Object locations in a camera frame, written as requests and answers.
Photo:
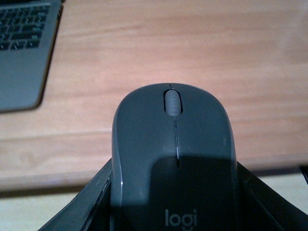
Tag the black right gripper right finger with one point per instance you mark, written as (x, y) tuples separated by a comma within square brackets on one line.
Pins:
[(259, 208)]

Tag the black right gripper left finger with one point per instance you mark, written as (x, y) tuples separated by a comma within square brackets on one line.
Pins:
[(89, 210)]

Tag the silver laptop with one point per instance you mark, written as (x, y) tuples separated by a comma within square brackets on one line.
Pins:
[(28, 30)]

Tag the wooden desk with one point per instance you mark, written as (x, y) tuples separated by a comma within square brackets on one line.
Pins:
[(252, 55)]

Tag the grey Logitech wireless mouse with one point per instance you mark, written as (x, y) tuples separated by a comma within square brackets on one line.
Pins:
[(173, 162)]

